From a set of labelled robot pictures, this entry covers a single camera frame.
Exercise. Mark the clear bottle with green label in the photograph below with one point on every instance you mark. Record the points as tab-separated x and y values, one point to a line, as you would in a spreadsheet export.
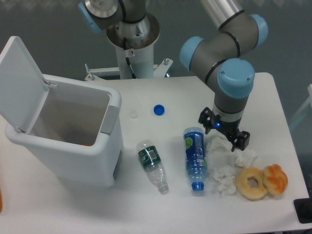
152	165

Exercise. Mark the white bottle cap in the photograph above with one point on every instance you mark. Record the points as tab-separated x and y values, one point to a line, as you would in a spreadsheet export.
133	114

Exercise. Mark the white frame at right edge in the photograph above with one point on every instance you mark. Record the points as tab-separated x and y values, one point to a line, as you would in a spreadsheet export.
302	112

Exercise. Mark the blue bottle cap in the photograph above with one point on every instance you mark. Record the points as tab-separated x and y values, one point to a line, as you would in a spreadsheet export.
159	109

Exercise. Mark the crumpled white tissue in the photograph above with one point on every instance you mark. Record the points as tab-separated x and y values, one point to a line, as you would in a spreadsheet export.
226	180
218	144
245	159

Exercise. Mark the white trash bin open lid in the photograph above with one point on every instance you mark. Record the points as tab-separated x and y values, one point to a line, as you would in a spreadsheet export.
71	126

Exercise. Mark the crumpled white tissue right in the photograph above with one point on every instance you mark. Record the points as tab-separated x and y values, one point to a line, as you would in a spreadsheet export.
245	159

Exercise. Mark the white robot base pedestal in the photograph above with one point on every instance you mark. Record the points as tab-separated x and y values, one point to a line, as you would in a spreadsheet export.
134	47

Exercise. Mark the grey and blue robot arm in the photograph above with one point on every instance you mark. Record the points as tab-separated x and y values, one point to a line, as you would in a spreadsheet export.
217	62

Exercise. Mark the ring donut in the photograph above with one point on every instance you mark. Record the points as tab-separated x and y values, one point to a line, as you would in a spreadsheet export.
249	183

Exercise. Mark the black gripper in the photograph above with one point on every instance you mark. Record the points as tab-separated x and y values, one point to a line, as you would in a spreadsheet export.
227	124

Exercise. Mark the orange glazed bread roll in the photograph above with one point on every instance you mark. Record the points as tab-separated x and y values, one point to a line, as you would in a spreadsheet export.
275	179

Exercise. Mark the blue plastic bottle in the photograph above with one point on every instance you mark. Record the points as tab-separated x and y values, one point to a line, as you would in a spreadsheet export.
195	159

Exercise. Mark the black device at table edge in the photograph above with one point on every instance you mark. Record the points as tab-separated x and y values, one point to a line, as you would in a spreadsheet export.
303	208

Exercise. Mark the crumpled white tissue upper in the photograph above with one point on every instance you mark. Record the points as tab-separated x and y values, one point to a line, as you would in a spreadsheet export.
218	144

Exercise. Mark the orange object at left edge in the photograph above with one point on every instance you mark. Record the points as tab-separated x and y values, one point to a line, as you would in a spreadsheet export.
1	199

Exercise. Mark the crumpled white tissue lower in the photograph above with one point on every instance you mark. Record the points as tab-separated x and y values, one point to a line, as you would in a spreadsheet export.
226	180

